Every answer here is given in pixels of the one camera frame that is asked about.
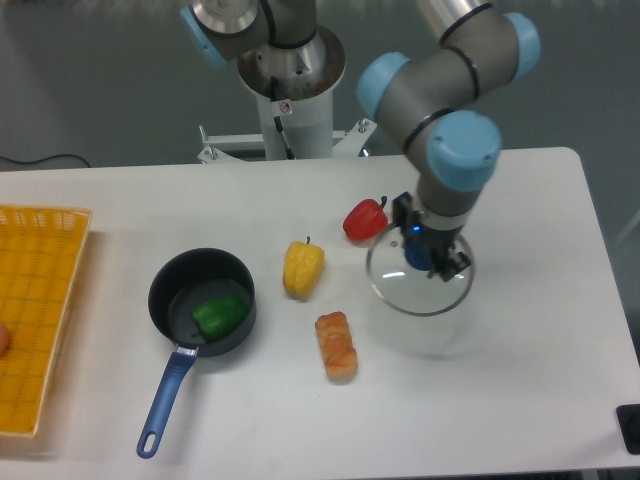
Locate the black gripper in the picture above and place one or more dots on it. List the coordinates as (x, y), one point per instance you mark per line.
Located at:
(425, 248)

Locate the glass pot lid blue knob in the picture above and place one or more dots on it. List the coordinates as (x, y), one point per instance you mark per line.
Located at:
(409, 290)

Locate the dark pot blue handle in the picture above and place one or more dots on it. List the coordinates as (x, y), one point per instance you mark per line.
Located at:
(184, 282)

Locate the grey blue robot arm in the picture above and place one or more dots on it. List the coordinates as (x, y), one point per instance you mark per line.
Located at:
(423, 106)

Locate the red bell pepper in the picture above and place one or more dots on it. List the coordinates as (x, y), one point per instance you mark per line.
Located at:
(366, 220)

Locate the yellow bell pepper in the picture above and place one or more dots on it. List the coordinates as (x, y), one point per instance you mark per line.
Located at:
(303, 265)

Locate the bread loaf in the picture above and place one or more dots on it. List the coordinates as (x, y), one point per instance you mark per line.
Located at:
(338, 353)

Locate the green bell pepper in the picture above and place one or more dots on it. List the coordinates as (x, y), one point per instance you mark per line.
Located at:
(218, 317)

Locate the black device at table edge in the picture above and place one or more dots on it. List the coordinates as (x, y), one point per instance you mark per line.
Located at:
(628, 417)

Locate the yellow woven basket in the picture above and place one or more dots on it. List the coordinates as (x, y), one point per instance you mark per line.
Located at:
(41, 251)

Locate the orange round fruit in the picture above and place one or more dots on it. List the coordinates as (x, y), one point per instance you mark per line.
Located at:
(5, 338)

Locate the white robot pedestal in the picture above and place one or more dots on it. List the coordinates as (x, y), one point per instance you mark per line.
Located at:
(290, 63)

